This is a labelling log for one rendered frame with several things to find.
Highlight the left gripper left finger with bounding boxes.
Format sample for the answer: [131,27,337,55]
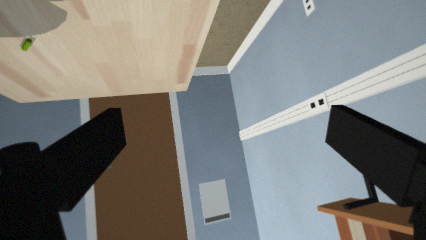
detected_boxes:
[0,108,126,240]

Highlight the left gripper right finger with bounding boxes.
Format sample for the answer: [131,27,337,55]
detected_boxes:
[325,105,426,240]

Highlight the lime green rod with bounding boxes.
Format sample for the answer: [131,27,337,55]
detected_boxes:
[22,38,32,51]

